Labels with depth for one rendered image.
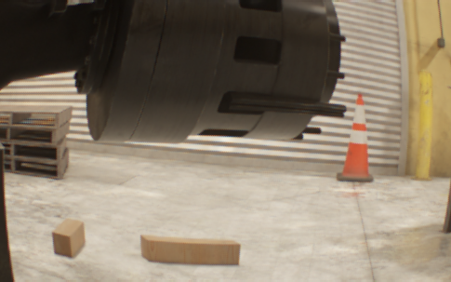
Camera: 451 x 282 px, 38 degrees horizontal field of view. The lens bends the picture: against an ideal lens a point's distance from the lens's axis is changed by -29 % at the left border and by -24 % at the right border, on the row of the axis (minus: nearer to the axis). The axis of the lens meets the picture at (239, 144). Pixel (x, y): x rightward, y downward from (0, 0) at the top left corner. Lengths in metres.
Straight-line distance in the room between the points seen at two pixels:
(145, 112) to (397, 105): 5.70
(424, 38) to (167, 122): 5.83
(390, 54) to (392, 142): 0.86
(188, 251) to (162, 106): 1.53
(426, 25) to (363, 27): 0.83
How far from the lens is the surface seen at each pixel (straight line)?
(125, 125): 1.81
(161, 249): 3.22
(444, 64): 7.53
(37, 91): 7.89
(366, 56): 7.37
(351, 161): 6.76
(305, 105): 1.89
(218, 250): 3.30
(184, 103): 1.79
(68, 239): 2.98
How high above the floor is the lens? 0.73
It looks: 4 degrees down
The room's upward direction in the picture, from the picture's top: 4 degrees clockwise
